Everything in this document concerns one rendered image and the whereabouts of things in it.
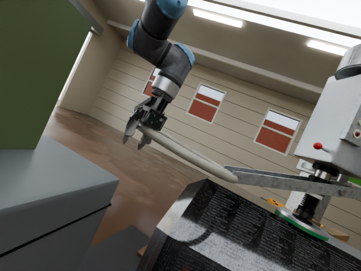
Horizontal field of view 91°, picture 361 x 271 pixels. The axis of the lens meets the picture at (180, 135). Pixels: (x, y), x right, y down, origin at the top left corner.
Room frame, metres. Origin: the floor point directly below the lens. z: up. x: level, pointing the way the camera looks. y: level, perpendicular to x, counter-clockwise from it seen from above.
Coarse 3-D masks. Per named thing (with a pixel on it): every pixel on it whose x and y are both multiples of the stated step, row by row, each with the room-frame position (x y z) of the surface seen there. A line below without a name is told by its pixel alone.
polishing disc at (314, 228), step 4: (280, 208) 0.88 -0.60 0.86; (284, 208) 0.94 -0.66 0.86; (284, 212) 0.82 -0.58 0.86; (288, 212) 0.86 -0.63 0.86; (292, 212) 0.92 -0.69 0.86; (288, 216) 0.80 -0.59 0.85; (292, 216) 0.80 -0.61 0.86; (296, 220) 0.77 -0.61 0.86; (300, 220) 0.78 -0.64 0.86; (300, 224) 0.76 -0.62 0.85; (304, 224) 0.75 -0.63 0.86; (308, 224) 0.78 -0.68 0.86; (308, 228) 0.74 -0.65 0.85; (312, 228) 0.74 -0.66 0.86; (316, 228) 0.78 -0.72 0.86; (320, 228) 0.83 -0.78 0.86; (316, 232) 0.74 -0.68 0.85; (320, 232) 0.74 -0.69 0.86; (324, 232) 0.77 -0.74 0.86; (324, 236) 0.74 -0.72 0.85; (328, 236) 0.76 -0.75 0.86
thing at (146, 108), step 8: (160, 96) 0.58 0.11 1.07; (152, 104) 0.60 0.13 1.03; (160, 104) 0.59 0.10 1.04; (144, 112) 0.60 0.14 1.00; (152, 112) 0.56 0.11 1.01; (160, 112) 0.57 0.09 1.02; (144, 120) 0.55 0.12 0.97; (152, 120) 0.57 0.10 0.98; (160, 120) 0.58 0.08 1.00; (160, 128) 0.60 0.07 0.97
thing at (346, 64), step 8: (352, 48) 0.83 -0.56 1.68; (360, 48) 0.80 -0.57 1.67; (344, 56) 0.86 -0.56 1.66; (352, 56) 0.81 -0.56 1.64; (360, 56) 0.78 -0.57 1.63; (344, 64) 0.84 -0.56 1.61; (352, 64) 0.80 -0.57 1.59; (360, 64) 0.78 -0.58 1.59; (336, 72) 0.89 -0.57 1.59; (344, 72) 0.85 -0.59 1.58; (352, 72) 0.83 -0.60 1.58; (360, 72) 0.81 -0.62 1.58
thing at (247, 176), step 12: (228, 168) 0.84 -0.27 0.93; (240, 168) 0.85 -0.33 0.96; (240, 180) 0.74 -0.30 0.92; (252, 180) 0.74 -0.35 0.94; (264, 180) 0.75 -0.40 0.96; (276, 180) 0.75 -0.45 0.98; (288, 180) 0.76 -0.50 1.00; (300, 180) 0.77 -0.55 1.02; (312, 192) 0.77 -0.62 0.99; (324, 192) 0.78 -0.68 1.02; (336, 192) 0.79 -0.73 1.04; (348, 192) 0.79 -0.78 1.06; (360, 192) 0.80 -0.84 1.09
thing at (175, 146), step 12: (144, 132) 0.58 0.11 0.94; (156, 132) 0.56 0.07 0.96; (168, 144) 0.53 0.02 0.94; (180, 144) 0.98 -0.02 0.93; (180, 156) 0.53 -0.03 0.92; (192, 156) 0.52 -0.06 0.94; (204, 156) 0.95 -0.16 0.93; (204, 168) 0.53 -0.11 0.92; (216, 168) 0.55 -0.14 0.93; (228, 180) 0.59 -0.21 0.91
